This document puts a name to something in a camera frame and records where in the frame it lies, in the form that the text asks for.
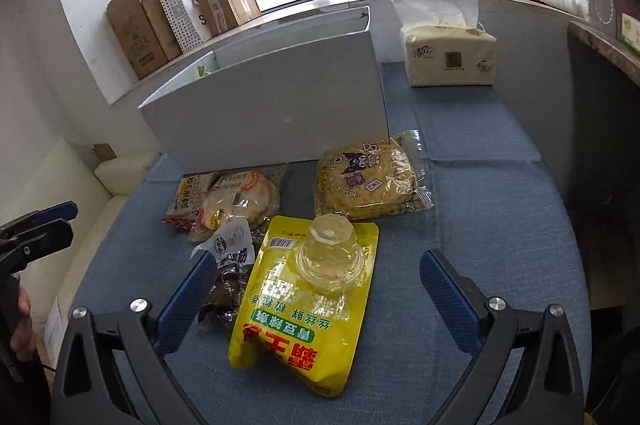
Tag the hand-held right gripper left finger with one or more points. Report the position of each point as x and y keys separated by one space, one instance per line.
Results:
x=184 y=301

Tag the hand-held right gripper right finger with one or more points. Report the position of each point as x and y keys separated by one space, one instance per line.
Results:
x=450 y=301

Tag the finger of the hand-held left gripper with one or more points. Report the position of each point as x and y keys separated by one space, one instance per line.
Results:
x=50 y=235
x=57 y=211

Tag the dark brown snack packet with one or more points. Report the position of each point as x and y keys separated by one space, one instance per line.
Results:
x=225 y=295

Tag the yellow snack packet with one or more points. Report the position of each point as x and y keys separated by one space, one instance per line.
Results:
x=290 y=335

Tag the clear jelly cup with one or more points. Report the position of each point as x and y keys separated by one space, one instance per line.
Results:
x=330 y=255

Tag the white storage box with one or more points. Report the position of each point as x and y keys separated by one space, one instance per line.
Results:
x=275 y=125

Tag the person's left hand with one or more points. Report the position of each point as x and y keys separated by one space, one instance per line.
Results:
x=23 y=322

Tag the cream sofa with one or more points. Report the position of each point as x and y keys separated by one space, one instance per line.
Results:
x=75 y=190

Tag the cardboard piece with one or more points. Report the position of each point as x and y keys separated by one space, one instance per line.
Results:
x=104 y=152

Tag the brown cake packet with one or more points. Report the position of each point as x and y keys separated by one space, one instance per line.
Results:
x=182 y=205

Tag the blue table cloth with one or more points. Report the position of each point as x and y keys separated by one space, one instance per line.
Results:
x=460 y=205

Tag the round bread packet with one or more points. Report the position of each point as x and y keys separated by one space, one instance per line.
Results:
x=240 y=200

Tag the cartoon waffle cookie packet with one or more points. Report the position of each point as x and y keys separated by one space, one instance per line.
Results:
x=370 y=180

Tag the large cardboard box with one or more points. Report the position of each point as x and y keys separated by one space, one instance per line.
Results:
x=135 y=40

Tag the tissue pack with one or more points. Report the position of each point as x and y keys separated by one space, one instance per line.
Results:
x=450 y=60

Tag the small open cardboard box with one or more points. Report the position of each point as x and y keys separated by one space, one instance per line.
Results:
x=215 y=12

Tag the wooden counter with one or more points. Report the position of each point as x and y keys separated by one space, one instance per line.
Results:
x=605 y=50

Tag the green tissue box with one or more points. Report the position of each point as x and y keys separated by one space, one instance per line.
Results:
x=631 y=32

